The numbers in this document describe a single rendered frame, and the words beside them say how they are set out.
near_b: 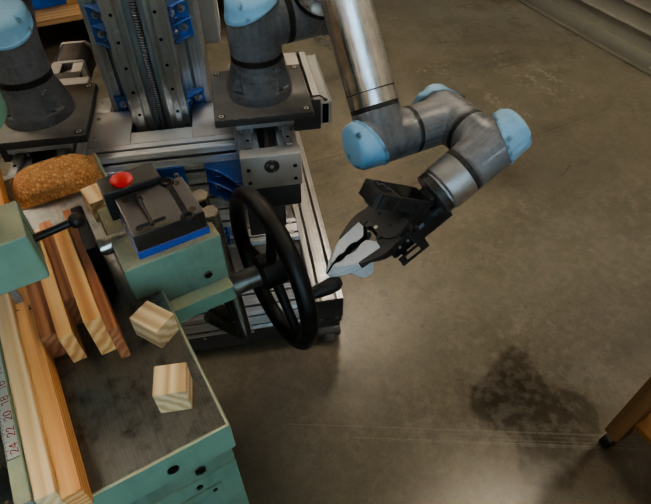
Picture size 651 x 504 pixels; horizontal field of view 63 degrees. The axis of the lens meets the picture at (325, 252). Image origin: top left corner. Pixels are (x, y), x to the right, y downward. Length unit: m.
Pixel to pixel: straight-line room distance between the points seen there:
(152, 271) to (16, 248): 0.17
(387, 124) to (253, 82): 0.50
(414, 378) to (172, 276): 1.10
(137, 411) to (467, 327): 1.36
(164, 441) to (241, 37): 0.83
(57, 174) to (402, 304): 1.25
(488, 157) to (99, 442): 0.62
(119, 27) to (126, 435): 0.91
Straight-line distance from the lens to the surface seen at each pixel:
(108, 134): 1.42
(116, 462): 0.66
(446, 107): 0.87
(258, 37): 1.20
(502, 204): 2.33
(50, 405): 0.67
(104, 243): 0.78
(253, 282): 0.87
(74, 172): 0.98
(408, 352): 1.77
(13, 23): 1.26
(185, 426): 0.66
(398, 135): 0.82
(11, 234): 0.67
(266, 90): 1.24
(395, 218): 0.79
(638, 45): 3.61
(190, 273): 0.77
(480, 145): 0.82
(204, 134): 1.35
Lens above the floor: 1.48
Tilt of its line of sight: 47 degrees down
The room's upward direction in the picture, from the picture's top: straight up
